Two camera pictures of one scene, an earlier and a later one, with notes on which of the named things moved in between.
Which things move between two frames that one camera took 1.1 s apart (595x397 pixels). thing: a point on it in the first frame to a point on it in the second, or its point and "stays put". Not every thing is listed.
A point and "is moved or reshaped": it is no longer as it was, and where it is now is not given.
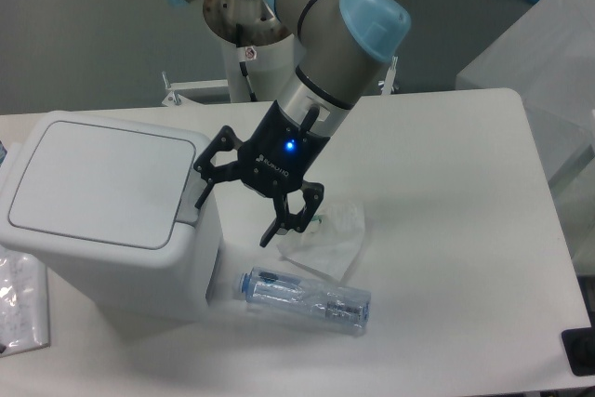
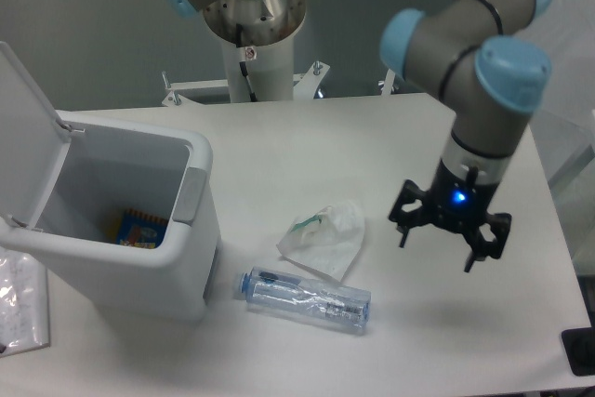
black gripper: x=273 y=162 to x=459 y=201
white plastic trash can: x=111 y=203 is moved or reshaped
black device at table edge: x=579 y=345 stays put
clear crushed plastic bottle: x=340 y=308 stays put
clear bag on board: x=24 y=302 stays put
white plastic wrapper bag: x=328 y=243 stays put
